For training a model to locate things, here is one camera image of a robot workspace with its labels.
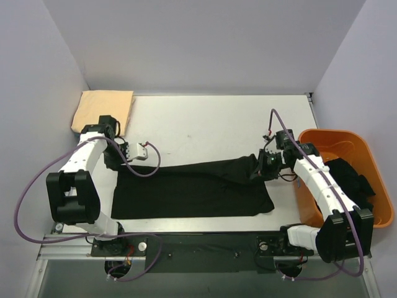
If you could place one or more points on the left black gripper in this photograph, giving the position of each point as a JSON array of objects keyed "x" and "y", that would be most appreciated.
[{"x": 113, "y": 159}]

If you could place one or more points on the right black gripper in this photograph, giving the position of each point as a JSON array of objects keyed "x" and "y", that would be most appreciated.
[{"x": 260, "y": 167}]

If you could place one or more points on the black graphic t shirt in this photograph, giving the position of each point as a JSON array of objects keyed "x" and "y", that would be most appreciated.
[{"x": 211, "y": 189}]

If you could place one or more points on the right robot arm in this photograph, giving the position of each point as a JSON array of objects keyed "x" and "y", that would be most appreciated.
[{"x": 347, "y": 229}]

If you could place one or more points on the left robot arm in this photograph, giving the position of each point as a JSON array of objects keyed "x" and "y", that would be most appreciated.
[{"x": 73, "y": 197}]

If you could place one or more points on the folded cream t shirt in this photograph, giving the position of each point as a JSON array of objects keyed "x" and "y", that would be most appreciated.
[{"x": 93, "y": 104}]

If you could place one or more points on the orange plastic bin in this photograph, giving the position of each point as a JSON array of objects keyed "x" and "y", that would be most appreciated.
[{"x": 349, "y": 146}]

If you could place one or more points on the black t shirt in bin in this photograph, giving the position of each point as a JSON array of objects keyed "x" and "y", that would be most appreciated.
[{"x": 353, "y": 184}]

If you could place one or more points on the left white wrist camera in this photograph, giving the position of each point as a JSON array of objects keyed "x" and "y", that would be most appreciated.
[{"x": 136, "y": 151}]

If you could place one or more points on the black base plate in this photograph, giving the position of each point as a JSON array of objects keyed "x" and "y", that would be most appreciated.
[{"x": 207, "y": 263}]

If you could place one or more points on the aluminium frame rail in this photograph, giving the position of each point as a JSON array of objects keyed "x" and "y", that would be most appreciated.
[{"x": 139, "y": 245}]

